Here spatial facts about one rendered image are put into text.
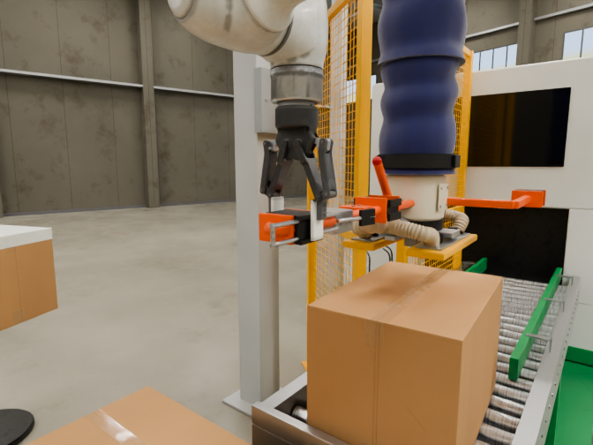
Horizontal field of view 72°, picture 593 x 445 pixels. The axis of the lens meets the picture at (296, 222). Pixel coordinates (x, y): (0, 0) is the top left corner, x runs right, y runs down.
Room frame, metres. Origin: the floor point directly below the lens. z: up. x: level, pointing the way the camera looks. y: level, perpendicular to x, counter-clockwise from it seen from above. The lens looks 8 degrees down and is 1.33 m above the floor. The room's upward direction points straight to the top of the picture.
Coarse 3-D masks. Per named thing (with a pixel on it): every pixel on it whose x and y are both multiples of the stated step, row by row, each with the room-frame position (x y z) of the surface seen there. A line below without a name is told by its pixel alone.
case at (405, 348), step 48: (384, 288) 1.20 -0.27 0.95; (432, 288) 1.20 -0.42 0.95; (480, 288) 1.20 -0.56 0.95; (336, 336) 1.00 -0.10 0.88; (384, 336) 0.93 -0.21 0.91; (432, 336) 0.87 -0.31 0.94; (480, 336) 1.02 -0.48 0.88; (336, 384) 1.00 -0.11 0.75; (384, 384) 0.93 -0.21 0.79; (432, 384) 0.86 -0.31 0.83; (480, 384) 1.06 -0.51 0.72; (336, 432) 1.00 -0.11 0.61; (384, 432) 0.93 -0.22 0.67; (432, 432) 0.86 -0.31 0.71
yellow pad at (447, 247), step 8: (440, 240) 1.08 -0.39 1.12; (448, 240) 1.13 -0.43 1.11; (456, 240) 1.13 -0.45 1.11; (464, 240) 1.15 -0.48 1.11; (472, 240) 1.21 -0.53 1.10; (408, 248) 1.04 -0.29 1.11; (416, 248) 1.04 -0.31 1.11; (424, 248) 1.04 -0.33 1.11; (432, 248) 1.02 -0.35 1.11; (440, 248) 1.02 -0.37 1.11; (448, 248) 1.04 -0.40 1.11; (456, 248) 1.07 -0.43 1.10; (416, 256) 1.03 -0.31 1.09; (424, 256) 1.01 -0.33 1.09; (432, 256) 1.00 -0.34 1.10; (440, 256) 0.99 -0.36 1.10; (448, 256) 1.01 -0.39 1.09
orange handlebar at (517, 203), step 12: (360, 204) 0.92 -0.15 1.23; (408, 204) 1.08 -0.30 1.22; (456, 204) 1.16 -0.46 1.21; (468, 204) 1.14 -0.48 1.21; (480, 204) 1.13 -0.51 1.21; (492, 204) 1.11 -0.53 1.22; (504, 204) 1.09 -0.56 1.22; (516, 204) 1.08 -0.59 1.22; (264, 228) 0.69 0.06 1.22; (276, 228) 0.67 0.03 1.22; (288, 228) 0.67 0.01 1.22
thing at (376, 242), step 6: (372, 234) 1.19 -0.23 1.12; (378, 234) 1.20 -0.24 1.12; (384, 234) 1.22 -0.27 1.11; (348, 240) 1.15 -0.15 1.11; (354, 240) 1.15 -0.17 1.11; (360, 240) 1.15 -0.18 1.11; (366, 240) 1.14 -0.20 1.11; (372, 240) 1.13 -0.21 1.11; (378, 240) 1.15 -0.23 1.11; (384, 240) 1.16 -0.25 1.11; (396, 240) 1.22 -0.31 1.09; (348, 246) 1.14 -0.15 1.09; (354, 246) 1.13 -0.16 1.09; (360, 246) 1.12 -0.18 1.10; (366, 246) 1.11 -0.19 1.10; (372, 246) 1.10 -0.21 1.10; (378, 246) 1.12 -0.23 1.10; (384, 246) 1.15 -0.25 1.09
